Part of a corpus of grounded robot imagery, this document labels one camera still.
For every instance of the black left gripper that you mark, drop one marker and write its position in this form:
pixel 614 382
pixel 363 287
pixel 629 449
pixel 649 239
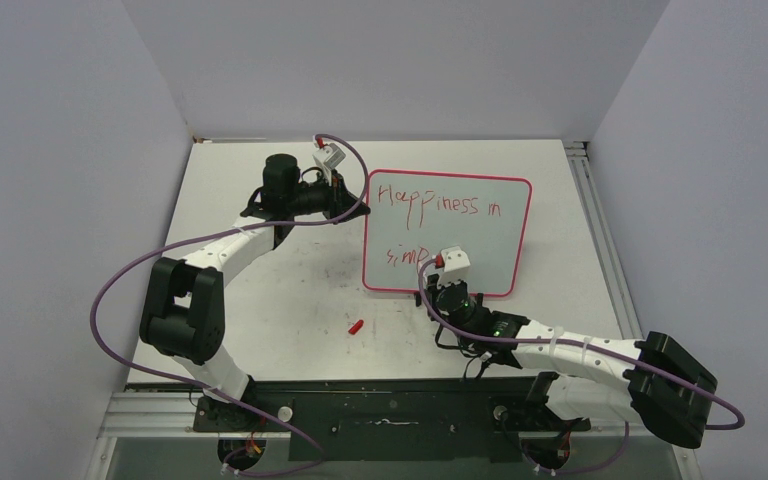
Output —
pixel 339 200

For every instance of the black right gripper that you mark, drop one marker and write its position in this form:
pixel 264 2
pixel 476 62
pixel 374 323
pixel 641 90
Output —
pixel 431 288

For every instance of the pink framed whiteboard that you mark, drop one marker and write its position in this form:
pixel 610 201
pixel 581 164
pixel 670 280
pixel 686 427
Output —
pixel 415 215

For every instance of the red marker cap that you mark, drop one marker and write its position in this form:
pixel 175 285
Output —
pixel 356 327

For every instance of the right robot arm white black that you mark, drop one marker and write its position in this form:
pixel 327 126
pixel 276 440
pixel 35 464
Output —
pixel 652 381

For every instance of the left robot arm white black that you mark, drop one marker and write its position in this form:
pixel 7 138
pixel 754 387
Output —
pixel 184 311

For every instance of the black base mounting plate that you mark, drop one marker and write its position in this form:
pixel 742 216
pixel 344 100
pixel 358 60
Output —
pixel 413 420

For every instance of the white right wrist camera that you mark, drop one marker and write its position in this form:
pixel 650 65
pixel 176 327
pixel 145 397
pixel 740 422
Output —
pixel 451 265

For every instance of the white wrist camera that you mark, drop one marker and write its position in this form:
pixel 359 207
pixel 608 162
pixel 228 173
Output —
pixel 451 265
pixel 328 154

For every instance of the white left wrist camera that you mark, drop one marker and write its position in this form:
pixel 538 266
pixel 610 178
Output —
pixel 328 154

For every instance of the aluminium right side rail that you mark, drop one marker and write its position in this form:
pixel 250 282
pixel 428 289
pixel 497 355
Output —
pixel 577 155

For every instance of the aluminium front frame rail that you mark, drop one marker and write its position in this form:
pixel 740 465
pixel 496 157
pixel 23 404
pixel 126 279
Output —
pixel 170 415

